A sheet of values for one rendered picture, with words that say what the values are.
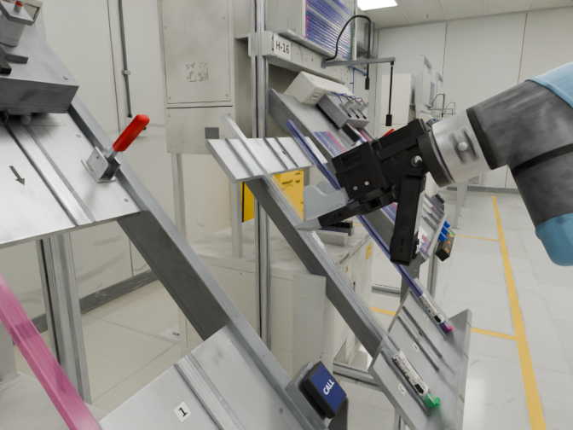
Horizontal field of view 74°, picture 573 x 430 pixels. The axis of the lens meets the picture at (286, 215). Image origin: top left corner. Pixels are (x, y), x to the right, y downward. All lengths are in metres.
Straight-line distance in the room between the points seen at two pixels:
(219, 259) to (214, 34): 0.79
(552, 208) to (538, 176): 0.03
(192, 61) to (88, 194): 1.02
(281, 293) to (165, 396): 1.00
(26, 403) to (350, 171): 0.69
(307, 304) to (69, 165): 0.43
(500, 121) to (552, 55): 7.45
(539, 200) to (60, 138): 0.54
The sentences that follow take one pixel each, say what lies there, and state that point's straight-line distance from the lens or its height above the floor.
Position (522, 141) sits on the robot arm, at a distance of 0.45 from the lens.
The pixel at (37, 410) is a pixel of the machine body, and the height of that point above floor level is 0.62.
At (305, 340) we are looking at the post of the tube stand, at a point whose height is 0.72.
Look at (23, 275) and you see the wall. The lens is 2.44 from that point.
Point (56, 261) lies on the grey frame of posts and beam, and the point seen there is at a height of 0.87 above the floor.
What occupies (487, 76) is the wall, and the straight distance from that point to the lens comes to 7.81.
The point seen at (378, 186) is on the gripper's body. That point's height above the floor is 1.02.
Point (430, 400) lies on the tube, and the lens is 0.60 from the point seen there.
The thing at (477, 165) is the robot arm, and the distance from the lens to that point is 0.46.
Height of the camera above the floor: 1.08
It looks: 12 degrees down
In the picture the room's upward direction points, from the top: straight up
